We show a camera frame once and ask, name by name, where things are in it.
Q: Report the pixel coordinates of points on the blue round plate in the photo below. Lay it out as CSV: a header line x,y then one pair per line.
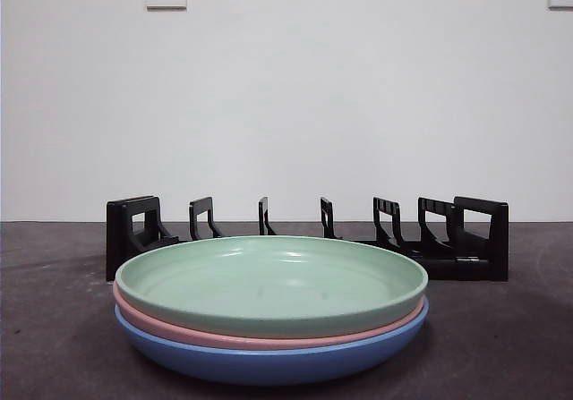
x,y
268,366

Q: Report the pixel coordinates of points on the black plastic dish rack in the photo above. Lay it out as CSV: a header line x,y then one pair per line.
x,y
474,268

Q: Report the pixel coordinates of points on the light green round plate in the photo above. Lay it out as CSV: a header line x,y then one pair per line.
x,y
268,283

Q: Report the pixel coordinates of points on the pink round plate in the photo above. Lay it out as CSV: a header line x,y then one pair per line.
x,y
268,344

